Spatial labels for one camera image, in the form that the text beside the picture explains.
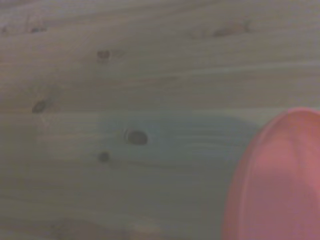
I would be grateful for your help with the pink plastic plate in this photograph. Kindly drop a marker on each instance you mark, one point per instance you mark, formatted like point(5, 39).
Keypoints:
point(277, 180)

